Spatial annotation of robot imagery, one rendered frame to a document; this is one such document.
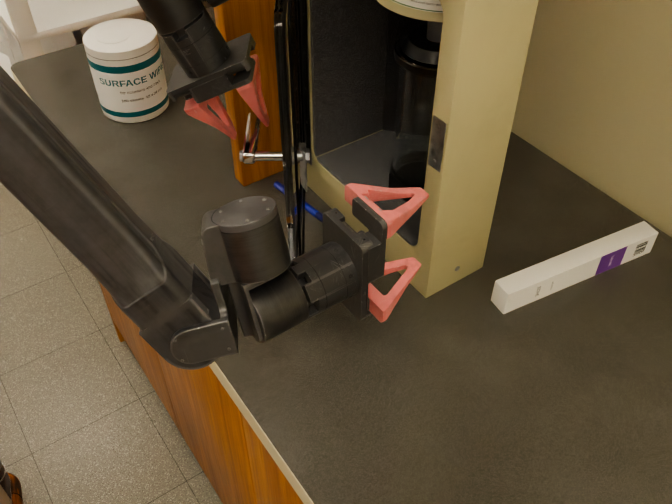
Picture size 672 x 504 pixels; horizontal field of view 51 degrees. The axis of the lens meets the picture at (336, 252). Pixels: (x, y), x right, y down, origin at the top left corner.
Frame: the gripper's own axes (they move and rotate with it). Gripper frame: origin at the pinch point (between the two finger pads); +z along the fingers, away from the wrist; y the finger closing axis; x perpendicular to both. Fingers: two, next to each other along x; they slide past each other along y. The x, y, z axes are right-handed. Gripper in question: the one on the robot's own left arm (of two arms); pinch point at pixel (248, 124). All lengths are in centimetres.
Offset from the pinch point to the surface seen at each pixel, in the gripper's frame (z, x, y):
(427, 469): 33.2, 30.5, -8.4
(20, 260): 69, -97, 138
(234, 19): -4.2, -21.9, 2.3
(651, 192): 47, -17, -46
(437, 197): 16.9, 3.9, -17.9
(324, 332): 28.0, 10.3, 2.7
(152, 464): 94, -22, 84
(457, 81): 2.2, 4.0, -25.1
